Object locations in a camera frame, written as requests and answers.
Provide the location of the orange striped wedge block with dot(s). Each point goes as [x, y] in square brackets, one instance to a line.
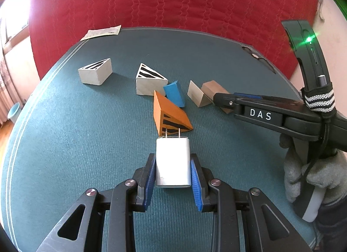
[168, 111]

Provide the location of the white striped wedge block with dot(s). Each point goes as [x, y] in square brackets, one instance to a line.
[92, 77]
[146, 86]

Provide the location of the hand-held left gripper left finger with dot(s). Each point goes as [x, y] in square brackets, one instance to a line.
[148, 184]

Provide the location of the light blue bucket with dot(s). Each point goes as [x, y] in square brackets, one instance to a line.
[14, 112]

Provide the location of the plain beige wedge block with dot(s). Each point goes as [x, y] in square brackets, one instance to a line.
[196, 96]

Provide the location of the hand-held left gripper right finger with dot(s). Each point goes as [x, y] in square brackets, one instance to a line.
[195, 187]

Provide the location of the red quilted blanket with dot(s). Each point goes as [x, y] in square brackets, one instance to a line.
[173, 2]

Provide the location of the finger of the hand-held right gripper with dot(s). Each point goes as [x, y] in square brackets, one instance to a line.
[249, 95]
[225, 101]

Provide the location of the patterned curtain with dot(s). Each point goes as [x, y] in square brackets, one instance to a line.
[8, 78]

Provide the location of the brown wooden wedge block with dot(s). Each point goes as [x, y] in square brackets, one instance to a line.
[214, 87]

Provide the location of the blue wedge block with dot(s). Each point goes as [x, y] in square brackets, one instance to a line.
[174, 93]

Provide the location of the person's right forearm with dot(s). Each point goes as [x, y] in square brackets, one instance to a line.
[333, 222]

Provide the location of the paper packet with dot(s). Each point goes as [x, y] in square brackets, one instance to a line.
[101, 32]

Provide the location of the white power adapter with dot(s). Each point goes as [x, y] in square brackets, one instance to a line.
[173, 159]

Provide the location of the person's right hand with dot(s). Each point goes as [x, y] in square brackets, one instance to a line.
[295, 168]

